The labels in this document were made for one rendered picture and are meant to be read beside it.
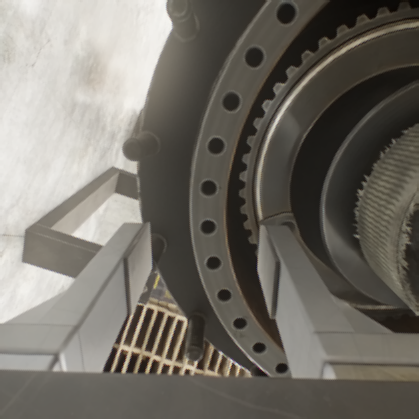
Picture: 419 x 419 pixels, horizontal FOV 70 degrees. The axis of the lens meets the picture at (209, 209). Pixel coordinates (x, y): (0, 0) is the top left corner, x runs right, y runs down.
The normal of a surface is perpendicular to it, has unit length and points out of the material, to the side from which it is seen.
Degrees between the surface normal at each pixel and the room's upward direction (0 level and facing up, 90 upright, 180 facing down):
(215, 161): 90
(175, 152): 90
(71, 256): 90
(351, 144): 90
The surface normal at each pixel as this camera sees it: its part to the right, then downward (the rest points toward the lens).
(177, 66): -0.02, 0.30
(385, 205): -0.99, -0.17
